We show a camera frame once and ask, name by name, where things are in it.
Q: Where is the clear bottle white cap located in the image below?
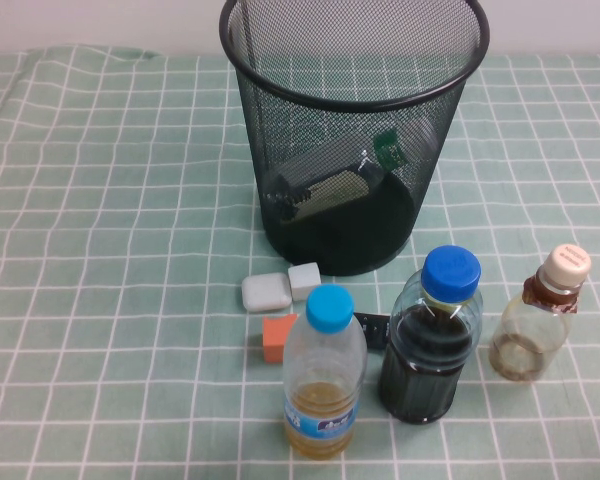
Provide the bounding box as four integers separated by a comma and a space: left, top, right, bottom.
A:
267, 127, 411, 224

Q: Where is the bottle beige cap brown label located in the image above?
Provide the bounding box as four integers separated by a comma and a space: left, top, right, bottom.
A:
488, 243, 593, 384

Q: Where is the black mesh wastebasket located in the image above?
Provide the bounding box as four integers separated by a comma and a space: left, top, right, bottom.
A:
218, 0, 491, 277

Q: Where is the pale grey cube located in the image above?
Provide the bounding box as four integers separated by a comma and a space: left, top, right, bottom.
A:
287, 263, 323, 302

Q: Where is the white rounded plastic case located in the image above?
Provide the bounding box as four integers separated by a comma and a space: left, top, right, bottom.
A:
241, 272, 292, 314

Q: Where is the orange cube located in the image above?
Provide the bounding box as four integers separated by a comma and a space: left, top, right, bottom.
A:
261, 313, 299, 365

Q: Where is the black remote control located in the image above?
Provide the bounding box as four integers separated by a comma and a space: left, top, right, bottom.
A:
352, 312, 392, 351

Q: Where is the bottle light blue cap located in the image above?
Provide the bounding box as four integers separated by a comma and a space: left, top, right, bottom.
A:
282, 284, 369, 460

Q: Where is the dark liquid bottle blue cap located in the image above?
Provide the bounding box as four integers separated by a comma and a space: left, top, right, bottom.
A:
377, 244, 484, 426

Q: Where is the green checked tablecloth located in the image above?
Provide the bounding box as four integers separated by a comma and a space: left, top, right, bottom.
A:
0, 44, 600, 480

